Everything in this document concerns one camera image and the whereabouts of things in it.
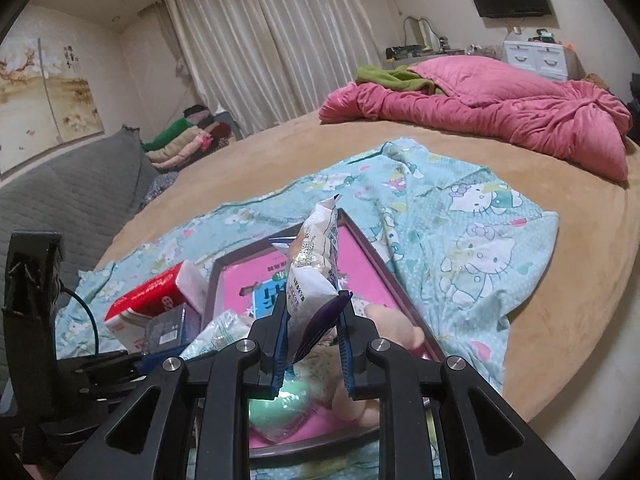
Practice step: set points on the round beige bed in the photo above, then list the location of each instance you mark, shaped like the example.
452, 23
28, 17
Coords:
575, 310

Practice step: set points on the white drawer cabinet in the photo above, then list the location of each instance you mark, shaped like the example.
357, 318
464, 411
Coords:
537, 60

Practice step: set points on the red tissue box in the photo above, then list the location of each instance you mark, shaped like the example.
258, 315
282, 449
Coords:
150, 290

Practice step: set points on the grey quilted sofa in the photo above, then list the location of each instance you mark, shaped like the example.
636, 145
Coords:
65, 200

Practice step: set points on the green blanket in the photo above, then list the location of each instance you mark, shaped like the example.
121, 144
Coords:
385, 77

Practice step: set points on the light blue printed blanket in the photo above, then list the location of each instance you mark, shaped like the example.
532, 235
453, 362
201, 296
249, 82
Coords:
475, 240

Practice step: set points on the pink book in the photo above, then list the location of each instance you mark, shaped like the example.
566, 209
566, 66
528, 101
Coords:
360, 260

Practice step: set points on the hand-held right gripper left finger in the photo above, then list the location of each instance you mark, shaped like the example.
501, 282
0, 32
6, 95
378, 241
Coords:
280, 355

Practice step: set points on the beige plush toy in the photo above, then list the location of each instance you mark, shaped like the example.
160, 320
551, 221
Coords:
390, 330

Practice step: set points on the dark blue box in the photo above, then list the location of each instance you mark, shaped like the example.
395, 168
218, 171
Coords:
167, 327

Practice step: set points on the pink quilt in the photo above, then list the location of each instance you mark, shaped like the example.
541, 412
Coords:
500, 105

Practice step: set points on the stack of folded clothes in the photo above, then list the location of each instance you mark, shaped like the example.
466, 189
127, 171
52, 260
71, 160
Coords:
185, 140

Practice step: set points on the white snack packet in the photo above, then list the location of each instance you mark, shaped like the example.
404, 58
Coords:
315, 260

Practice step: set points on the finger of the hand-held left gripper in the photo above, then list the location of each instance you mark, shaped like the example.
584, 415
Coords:
100, 365

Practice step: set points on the wall painting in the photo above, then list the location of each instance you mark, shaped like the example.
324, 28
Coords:
45, 105

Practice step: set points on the cluttered desk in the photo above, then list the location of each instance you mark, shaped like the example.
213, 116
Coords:
435, 52

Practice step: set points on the clear plastic packet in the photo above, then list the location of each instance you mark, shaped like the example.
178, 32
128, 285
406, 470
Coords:
215, 335

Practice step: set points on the dark patterned cloth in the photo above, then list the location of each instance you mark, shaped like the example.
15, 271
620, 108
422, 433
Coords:
157, 187

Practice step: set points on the green item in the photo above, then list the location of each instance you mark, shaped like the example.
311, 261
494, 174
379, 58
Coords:
280, 410

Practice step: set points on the white curtain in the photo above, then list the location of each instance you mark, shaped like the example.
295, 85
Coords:
275, 45

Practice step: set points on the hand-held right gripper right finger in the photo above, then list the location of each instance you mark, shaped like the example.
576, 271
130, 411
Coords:
345, 350

